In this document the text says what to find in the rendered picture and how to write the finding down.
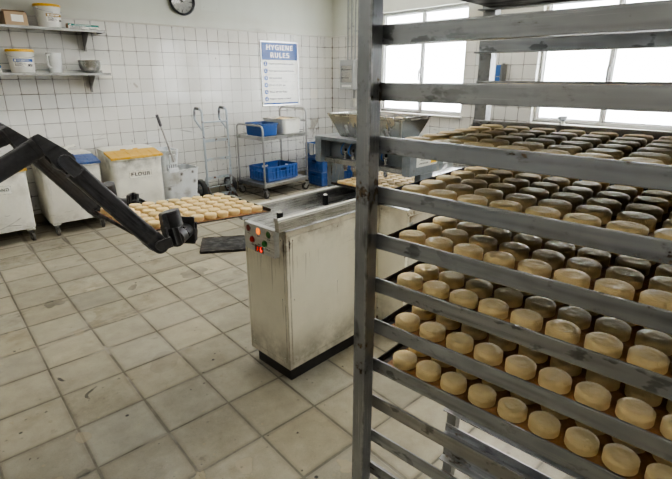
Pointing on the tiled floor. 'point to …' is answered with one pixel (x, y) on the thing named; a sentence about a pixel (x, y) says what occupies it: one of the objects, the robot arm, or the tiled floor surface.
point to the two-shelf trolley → (264, 157)
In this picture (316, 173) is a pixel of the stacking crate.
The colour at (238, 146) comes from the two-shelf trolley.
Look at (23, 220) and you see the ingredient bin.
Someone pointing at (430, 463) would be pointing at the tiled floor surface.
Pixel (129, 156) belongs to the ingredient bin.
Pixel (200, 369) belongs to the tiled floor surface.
